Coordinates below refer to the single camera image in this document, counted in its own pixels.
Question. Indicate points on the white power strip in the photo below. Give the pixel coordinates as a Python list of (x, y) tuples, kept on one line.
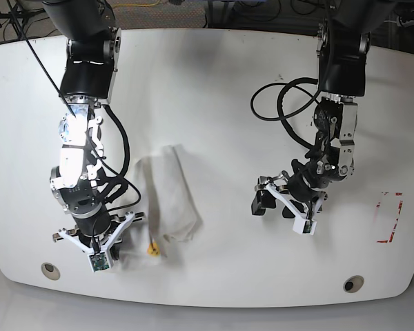
[(406, 19)]

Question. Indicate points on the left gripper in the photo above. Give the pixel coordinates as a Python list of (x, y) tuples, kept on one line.
[(301, 203)]

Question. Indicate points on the red tape marking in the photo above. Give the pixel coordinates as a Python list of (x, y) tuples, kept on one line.
[(386, 217)]

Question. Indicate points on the black tripod stand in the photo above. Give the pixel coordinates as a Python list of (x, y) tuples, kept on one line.
[(18, 15)]

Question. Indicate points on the right table grommet hole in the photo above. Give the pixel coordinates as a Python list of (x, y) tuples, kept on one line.
[(353, 284)]

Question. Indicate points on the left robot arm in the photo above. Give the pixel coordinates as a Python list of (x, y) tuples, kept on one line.
[(321, 114)]

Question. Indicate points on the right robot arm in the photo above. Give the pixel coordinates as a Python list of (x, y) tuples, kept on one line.
[(83, 183)]

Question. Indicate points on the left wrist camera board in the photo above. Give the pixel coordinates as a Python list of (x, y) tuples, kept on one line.
[(309, 227)]

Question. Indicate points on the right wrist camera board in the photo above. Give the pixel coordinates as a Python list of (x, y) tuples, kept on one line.
[(100, 262)]

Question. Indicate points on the white T-shirt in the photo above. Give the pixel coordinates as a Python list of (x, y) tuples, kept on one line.
[(171, 216)]

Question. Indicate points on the table grommet hole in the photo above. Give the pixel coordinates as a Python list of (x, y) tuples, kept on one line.
[(50, 271), (353, 284)]

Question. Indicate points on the left table grommet hole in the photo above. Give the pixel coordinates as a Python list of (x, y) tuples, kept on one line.
[(50, 271)]

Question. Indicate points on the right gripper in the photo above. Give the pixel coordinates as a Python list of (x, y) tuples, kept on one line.
[(99, 232)]

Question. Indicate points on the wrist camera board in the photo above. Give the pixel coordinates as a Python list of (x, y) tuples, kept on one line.
[(309, 227), (100, 262)]

